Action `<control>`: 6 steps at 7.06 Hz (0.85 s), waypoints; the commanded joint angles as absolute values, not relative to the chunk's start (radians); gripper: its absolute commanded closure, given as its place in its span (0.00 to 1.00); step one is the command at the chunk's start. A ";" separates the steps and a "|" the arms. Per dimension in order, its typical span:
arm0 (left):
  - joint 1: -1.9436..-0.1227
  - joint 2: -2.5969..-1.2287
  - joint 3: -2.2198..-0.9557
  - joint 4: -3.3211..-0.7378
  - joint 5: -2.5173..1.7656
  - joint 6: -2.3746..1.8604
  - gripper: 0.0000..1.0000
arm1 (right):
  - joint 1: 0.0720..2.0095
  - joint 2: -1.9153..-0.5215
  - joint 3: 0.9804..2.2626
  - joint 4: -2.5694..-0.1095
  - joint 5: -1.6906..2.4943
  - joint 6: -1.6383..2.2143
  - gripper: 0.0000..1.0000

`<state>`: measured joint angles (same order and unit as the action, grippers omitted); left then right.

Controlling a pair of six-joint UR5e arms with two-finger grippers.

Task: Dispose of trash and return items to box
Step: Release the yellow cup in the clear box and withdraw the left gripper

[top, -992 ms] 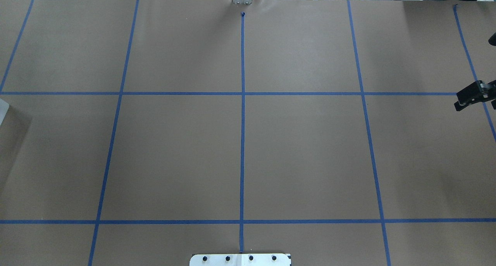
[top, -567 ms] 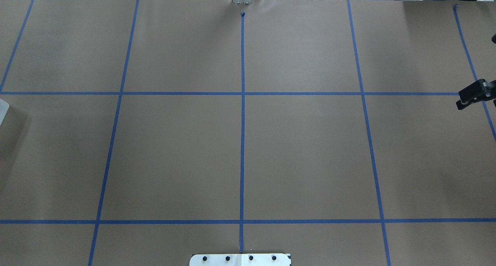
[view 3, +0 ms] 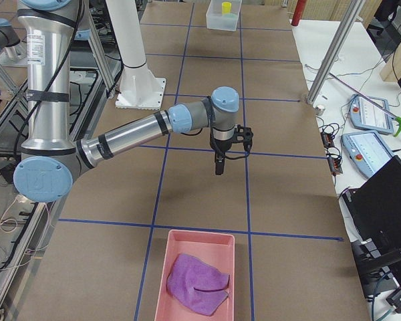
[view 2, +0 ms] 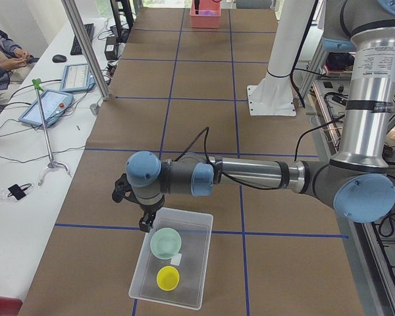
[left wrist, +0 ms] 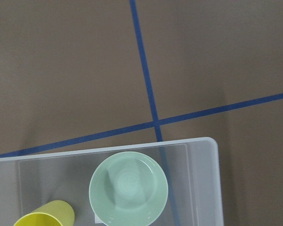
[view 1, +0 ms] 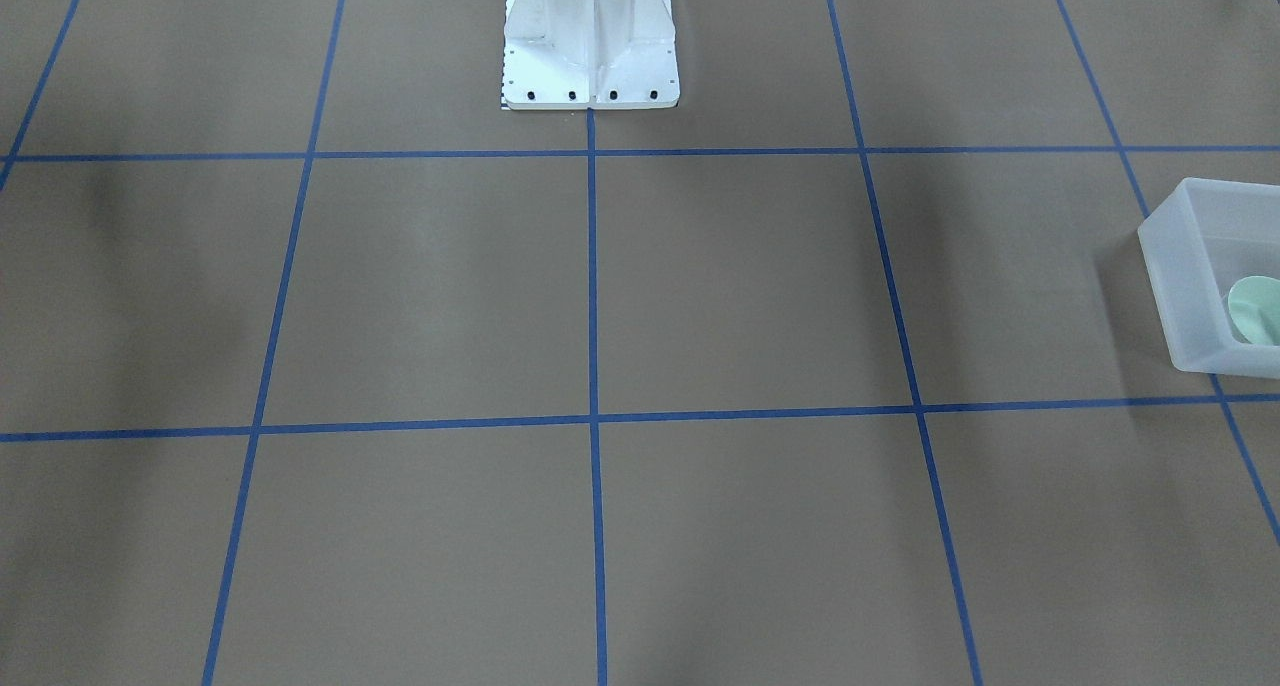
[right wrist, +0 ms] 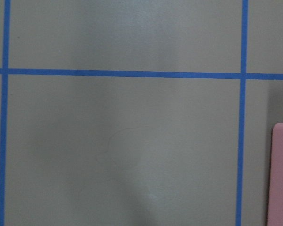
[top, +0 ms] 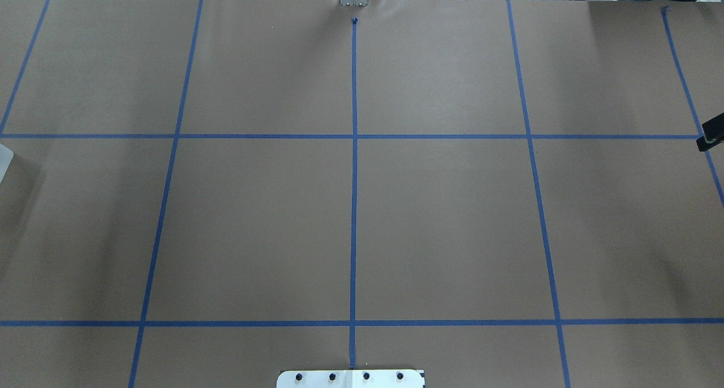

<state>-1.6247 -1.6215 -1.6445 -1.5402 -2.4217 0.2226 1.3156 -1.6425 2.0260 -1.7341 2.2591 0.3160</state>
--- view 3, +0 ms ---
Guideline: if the purple microfiber cloth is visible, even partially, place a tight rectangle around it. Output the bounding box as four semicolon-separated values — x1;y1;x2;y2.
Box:
166;253;230;316

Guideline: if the left teach pendant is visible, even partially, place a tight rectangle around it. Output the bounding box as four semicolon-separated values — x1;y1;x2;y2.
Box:
350;94;394;134

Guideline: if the red fire extinguisher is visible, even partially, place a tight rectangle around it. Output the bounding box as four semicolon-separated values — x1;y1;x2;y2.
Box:
291;0;307;27

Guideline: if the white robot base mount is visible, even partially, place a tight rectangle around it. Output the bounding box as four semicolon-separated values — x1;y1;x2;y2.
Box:
107;1;166;110

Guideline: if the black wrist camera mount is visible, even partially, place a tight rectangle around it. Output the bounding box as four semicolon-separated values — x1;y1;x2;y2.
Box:
233;124;253;152

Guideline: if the pale green bowl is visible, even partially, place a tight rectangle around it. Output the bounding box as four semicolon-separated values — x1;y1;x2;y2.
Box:
222;13;238;19

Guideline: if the teach pendant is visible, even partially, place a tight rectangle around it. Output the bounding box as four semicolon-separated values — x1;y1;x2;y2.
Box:
350;94;394;134
342;130;394;179

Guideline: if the right teach pendant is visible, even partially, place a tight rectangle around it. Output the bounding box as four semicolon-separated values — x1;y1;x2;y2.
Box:
342;130;394;179

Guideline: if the clear plastic bin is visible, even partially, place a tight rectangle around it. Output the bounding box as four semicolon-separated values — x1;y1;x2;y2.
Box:
206;0;242;31

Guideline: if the yellow plastic cup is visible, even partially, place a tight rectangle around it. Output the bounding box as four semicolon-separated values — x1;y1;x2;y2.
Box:
221;1;232;15

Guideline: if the pink plastic bin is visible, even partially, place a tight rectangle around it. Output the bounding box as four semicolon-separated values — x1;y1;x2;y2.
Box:
154;229;235;320

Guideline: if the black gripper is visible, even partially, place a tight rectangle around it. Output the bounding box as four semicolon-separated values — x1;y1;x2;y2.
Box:
210;136;233;175

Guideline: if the green handled reacher grabber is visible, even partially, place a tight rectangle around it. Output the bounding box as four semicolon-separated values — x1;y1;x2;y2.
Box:
328;72;401;137

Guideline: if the aluminium frame post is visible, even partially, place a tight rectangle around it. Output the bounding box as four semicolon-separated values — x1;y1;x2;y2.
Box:
306;0;365;105

